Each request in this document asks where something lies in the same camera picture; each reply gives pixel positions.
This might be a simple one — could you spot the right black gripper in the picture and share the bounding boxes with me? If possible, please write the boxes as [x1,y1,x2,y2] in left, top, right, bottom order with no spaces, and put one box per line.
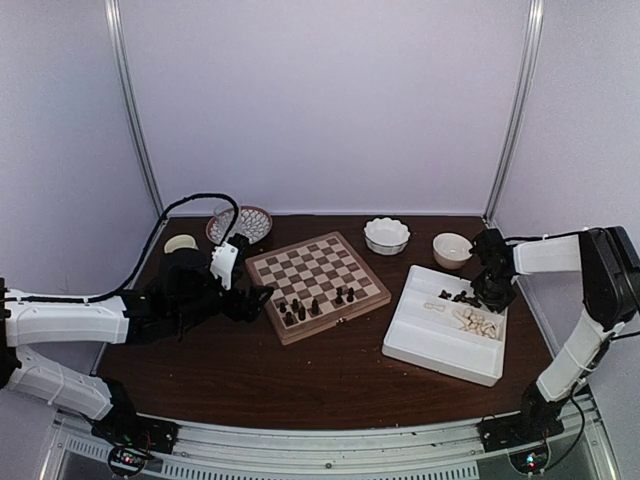
[471,267,518,313]

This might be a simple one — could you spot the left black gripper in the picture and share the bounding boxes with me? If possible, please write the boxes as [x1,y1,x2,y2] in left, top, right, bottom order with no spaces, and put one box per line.
[172,278,273,329]

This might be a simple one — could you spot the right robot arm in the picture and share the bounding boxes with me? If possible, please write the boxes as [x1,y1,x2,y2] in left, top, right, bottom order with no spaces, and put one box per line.
[470,226,639,442]

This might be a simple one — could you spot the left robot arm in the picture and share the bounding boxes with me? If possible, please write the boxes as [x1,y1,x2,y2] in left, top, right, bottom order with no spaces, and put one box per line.
[1,234,273,448]

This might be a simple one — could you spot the dark chess pieces pile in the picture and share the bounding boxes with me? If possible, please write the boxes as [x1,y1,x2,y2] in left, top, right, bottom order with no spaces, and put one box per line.
[438,290,481,308]

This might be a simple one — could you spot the light chess pieces pile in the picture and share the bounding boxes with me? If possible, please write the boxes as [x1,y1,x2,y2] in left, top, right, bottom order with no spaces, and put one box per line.
[452,308,501,340]

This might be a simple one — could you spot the white chess piece lone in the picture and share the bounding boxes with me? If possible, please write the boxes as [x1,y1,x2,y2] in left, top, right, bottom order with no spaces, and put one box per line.
[423,302,446,313]

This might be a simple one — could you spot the wooden chess board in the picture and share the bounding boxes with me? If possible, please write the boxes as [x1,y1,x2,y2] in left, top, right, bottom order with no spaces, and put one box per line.
[245,231,391,345]

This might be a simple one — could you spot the patterned ceramic plate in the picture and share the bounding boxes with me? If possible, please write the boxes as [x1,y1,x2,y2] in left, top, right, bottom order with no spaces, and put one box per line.
[205,206,272,245]

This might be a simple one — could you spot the cream round bowl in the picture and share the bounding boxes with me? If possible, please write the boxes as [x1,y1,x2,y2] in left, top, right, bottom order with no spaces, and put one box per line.
[432,232,473,270]

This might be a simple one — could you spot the clear drinking glass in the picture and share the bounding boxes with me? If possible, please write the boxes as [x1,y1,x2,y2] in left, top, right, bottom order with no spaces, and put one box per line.
[213,203,244,243]

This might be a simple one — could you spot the white foam tray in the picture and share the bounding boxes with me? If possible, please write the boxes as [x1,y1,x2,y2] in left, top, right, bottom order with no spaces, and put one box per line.
[382,265,507,387]

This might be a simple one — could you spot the cream ribbed mug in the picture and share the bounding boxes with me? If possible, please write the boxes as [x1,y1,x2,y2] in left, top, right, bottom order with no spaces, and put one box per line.
[164,234,198,254]

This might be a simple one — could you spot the white fluted bowl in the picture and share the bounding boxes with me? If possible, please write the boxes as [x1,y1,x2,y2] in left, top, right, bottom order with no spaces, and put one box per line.
[363,217,411,256]

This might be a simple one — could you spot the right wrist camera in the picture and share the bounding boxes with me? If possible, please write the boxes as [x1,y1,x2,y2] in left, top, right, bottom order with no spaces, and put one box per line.
[469,228,511,266]

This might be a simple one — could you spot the left black cable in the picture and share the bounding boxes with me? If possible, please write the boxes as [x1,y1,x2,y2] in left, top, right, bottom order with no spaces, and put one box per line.
[4,192,241,304]

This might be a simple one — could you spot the black cable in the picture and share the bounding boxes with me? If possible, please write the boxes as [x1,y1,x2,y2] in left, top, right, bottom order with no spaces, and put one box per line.
[4,192,241,304]
[539,324,631,451]

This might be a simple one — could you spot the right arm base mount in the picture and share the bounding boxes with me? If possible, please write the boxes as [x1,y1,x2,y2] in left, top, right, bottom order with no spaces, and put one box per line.
[477,414,564,477]

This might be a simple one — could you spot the right black cable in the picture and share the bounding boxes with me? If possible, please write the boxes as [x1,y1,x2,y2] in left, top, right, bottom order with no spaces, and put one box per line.
[539,324,631,451]

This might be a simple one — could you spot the front aluminium rail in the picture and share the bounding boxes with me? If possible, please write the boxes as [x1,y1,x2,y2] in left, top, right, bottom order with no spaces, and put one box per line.
[49,414,616,480]

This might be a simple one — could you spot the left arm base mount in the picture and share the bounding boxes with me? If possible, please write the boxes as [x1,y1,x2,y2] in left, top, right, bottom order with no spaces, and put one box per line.
[84,416,179,478]

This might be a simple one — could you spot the right aluminium frame post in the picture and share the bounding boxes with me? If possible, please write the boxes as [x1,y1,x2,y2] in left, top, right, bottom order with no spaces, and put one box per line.
[483,0,545,225]

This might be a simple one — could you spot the aluminium frame post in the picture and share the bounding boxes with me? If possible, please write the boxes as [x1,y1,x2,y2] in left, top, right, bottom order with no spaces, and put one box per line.
[104,0,164,217]
[483,0,545,225]

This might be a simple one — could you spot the left aluminium frame post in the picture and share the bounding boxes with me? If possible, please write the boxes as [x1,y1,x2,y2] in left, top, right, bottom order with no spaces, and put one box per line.
[104,0,164,217]

